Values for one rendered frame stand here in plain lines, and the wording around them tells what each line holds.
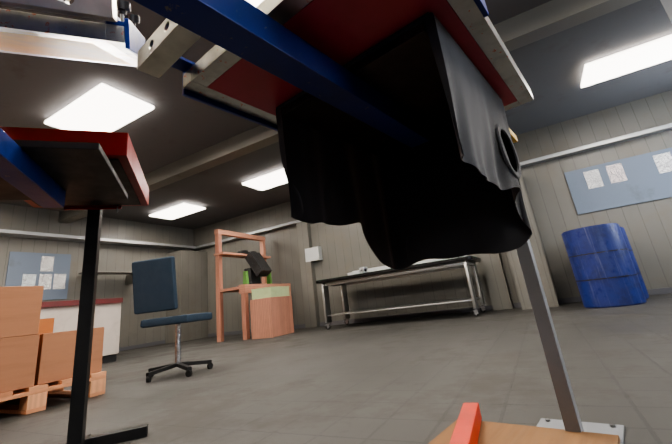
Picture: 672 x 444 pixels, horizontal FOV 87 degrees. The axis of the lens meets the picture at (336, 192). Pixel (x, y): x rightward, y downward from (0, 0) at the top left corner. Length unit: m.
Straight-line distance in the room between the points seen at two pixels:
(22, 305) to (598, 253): 5.76
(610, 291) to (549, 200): 2.14
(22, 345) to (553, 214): 6.89
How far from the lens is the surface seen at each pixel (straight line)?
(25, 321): 3.34
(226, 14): 0.60
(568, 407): 1.37
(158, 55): 0.89
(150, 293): 3.81
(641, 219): 7.21
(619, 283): 5.56
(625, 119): 7.59
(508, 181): 0.92
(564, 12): 4.37
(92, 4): 1.01
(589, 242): 5.55
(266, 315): 6.88
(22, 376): 3.35
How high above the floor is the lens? 0.45
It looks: 17 degrees up
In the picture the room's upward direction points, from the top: 7 degrees counter-clockwise
